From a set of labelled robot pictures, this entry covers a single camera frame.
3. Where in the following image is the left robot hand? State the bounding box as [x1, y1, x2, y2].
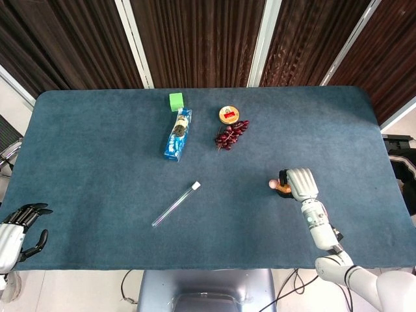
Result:
[0, 203, 54, 274]

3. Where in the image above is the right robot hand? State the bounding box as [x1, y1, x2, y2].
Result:
[276, 167, 319, 203]

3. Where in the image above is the small orange turtle toy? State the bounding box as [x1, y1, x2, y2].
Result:
[268, 179, 291, 193]

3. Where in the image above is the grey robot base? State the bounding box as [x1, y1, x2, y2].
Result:
[136, 268, 278, 312]

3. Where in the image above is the red grape bunch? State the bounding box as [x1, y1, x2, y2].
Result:
[214, 120, 251, 152]

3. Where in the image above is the black mesh chair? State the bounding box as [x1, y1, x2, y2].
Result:
[0, 114, 24, 179]

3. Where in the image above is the round gold tin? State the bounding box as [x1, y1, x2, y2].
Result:
[218, 105, 239, 125]

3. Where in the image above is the black equipment pile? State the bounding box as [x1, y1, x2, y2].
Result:
[382, 133, 416, 216]

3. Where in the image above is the blue table cloth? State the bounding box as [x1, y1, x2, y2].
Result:
[0, 85, 416, 272]

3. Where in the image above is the clear test tube white cap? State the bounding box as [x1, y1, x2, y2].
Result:
[151, 181, 202, 228]

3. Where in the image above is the blue snack package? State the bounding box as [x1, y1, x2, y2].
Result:
[163, 107, 193, 163]

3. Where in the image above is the green cube block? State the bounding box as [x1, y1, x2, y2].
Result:
[168, 92, 185, 112]

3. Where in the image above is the brown folding screen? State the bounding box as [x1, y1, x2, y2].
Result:
[0, 0, 416, 126]

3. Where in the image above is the black cable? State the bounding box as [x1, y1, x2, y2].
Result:
[120, 269, 139, 306]
[276, 268, 306, 302]

